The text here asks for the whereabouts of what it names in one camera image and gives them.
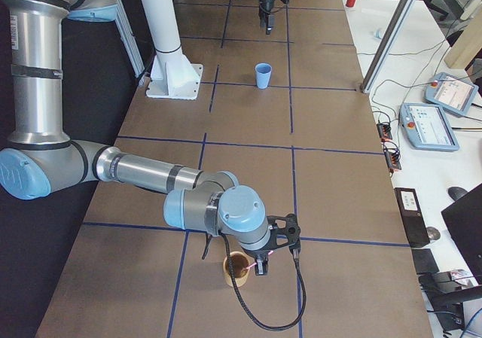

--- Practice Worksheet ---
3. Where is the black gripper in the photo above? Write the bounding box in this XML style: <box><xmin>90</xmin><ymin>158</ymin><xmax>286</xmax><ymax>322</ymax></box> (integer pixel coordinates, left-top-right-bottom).
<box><xmin>240</xmin><ymin>213</ymin><xmax>300</xmax><ymax>276</ymax></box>
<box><xmin>258</xmin><ymin>0</ymin><xmax>275</xmax><ymax>35</ymax></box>

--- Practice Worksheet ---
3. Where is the blue ribbed cup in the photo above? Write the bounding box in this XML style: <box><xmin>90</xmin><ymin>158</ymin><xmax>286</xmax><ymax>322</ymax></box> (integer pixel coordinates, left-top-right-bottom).
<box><xmin>255</xmin><ymin>62</ymin><xmax>272</xmax><ymax>90</ymax></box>

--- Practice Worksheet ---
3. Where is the bamboo wooden cup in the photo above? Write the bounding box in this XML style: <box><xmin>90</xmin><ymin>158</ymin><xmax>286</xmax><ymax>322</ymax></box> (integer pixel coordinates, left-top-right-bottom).
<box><xmin>222</xmin><ymin>251</ymin><xmax>249</xmax><ymax>287</ymax></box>

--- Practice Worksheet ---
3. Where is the black power box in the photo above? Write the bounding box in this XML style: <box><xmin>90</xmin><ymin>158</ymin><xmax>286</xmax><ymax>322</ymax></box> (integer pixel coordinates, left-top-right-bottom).
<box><xmin>394</xmin><ymin>187</ymin><xmax>430</xmax><ymax>248</ymax></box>

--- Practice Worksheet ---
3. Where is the far orange black connector block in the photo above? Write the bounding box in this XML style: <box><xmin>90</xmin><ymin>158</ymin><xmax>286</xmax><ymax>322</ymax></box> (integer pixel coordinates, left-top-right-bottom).
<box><xmin>377</xmin><ymin>122</ymin><xmax>392</xmax><ymax>142</ymax></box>

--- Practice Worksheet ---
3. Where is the orange black connector block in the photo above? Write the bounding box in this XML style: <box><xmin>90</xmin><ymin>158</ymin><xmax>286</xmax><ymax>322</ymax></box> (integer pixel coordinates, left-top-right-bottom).
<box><xmin>377</xmin><ymin>122</ymin><xmax>392</xmax><ymax>142</ymax></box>
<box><xmin>383</xmin><ymin>142</ymin><xmax>401</xmax><ymax>172</ymax></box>

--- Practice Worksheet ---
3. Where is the near orange black connector block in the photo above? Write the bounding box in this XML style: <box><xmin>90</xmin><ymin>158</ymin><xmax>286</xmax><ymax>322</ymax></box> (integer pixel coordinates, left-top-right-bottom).
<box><xmin>383</xmin><ymin>142</ymin><xmax>401</xmax><ymax>172</ymax></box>

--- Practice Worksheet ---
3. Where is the near teach pendant tablet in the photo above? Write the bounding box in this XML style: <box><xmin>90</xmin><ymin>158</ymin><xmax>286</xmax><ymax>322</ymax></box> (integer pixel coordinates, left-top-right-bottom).
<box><xmin>399</xmin><ymin>103</ymin><xmax>459</xmax><ymax>152</ymax></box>

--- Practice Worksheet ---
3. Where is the teach pendant tablet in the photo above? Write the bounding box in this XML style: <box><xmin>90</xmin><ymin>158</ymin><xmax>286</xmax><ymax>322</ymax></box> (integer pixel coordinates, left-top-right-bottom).
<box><xmin>399</xmin><ymin>103</ymin><xmax>459</xmax><ymax>152</ymax></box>
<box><xmin>425</xmin><ymin>72</ymin><xmax>478</xmax><ymax>117</ymax></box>

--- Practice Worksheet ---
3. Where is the wooden board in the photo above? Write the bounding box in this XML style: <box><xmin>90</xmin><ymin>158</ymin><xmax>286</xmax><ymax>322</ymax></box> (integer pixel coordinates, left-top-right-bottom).
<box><xmin>444</xmin><ymin>7</ymin><xmax>481</xmax><ymax>69</ymax></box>

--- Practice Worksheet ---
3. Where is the far teach pendant tablet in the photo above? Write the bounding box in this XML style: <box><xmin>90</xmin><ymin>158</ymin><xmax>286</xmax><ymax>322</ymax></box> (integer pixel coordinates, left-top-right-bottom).
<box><xmin>425</xmin><ymin>72</ymin><xmax>478</xmax><ymax>117</ymax></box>

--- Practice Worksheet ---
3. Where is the black computer mouse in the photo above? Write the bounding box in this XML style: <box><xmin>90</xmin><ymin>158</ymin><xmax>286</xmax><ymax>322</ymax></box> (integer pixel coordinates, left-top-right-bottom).
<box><xmin>447</xmin><ymin>186</ymin><xmax>468</xmax><ymax>201</ymax></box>

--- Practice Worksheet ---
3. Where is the black monitor corner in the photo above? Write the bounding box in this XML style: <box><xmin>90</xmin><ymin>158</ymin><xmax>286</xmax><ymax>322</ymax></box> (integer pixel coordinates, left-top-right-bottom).
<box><xmin>441</xmin><ymin>184</ymin><xmax>482</xmax><ymax>284</ymax></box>

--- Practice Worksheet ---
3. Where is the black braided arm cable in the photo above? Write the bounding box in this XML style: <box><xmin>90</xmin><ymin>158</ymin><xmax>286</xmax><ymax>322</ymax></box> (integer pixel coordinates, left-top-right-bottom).
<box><xmin>221</xmin><ymin>234</ymin><xmax>307</xmax><ymax>330</ymax></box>

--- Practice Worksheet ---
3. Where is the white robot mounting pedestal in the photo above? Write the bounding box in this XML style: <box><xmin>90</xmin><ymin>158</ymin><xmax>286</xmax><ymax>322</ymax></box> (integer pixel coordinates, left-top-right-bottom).
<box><xmin>142</xmin><ymin>0</ymin><xmax>203</xmax><ymax>100</ymax></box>

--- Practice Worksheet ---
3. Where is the aluminium frame post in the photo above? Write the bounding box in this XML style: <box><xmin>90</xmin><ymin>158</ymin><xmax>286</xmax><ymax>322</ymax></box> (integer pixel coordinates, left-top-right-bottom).
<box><xmin>361</xmin><ymin>0</ymin><xmax>416</xmax><ymax>93</ymax></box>

